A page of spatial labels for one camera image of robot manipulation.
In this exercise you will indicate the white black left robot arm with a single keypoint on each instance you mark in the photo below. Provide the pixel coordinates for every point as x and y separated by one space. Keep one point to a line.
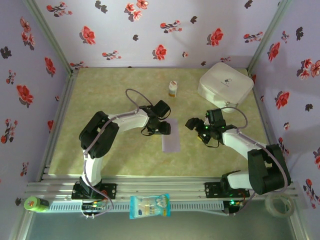
130 122

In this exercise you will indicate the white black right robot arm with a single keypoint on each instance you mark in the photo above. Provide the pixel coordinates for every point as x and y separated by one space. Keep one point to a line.
240 143

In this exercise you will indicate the white pill bottle orange label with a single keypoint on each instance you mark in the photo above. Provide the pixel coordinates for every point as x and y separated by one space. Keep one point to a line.
173 87

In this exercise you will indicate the white zip case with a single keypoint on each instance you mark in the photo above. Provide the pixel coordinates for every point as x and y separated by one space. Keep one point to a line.
225 80

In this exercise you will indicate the blue snack packet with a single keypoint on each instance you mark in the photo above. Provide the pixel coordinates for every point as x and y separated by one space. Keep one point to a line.
150 206

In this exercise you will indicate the clear tape roll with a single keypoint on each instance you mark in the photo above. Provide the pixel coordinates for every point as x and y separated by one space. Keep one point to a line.
268 200

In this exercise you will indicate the green can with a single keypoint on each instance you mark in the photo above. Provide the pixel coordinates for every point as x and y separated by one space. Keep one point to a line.
35 203

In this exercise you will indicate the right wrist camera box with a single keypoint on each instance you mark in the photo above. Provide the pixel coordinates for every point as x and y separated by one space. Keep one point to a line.
206 121

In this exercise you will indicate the aluminium side rail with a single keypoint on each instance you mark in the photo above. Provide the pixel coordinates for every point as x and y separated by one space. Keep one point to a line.
266 125
64 100

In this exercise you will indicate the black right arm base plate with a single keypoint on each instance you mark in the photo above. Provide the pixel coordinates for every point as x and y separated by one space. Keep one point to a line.
211 190

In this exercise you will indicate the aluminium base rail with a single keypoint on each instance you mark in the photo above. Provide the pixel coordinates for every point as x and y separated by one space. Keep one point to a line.
160 186

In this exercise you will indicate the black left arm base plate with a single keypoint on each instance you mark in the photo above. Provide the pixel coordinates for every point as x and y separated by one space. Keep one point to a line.
110 190

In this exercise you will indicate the aluminium frame post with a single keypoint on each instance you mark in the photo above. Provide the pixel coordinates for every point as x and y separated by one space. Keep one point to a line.
48 32
269 32

